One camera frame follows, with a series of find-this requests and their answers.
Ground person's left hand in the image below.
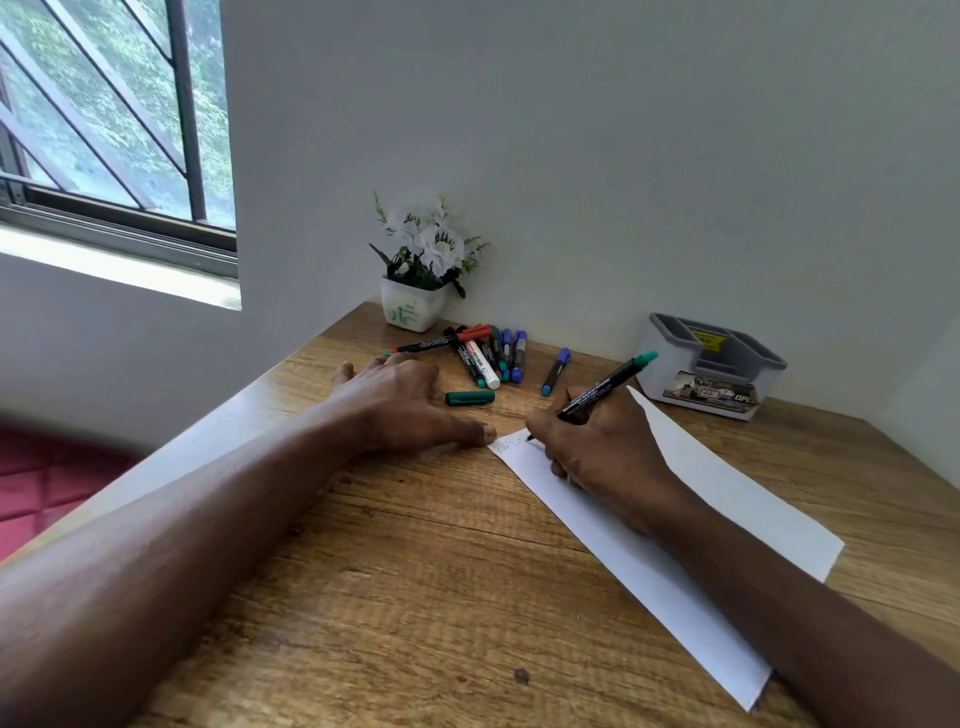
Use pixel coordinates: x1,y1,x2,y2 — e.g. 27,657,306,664
329,352,498,455

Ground person's right hand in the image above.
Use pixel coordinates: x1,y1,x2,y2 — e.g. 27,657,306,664
524,386,680,538

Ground thin green-capped marker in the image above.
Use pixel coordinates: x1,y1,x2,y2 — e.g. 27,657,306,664
526,350,660,442

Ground pile of colored markers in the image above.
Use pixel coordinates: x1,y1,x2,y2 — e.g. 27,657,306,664
383,323,514,391

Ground thin blue-capped pen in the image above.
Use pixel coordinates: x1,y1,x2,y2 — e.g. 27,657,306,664
541,347,573,397

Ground white paper sheet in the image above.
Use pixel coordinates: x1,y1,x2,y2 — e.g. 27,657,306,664
487,386,846,714

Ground person's left forearm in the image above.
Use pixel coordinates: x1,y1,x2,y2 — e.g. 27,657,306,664
0,404,369,728

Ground person's right forearm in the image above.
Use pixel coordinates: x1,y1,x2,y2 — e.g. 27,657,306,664
641,479,960,728

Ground potted white artificial flowers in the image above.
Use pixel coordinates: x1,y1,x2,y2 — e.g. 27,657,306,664
367,193,490,334

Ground gray desk organizer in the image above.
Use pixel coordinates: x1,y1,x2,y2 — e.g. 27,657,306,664
635,312,789,422

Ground red quilted mattress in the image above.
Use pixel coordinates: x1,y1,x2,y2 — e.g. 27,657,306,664
0,423,144,564

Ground barred window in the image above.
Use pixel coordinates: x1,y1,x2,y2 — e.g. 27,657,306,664
0,0,240,279

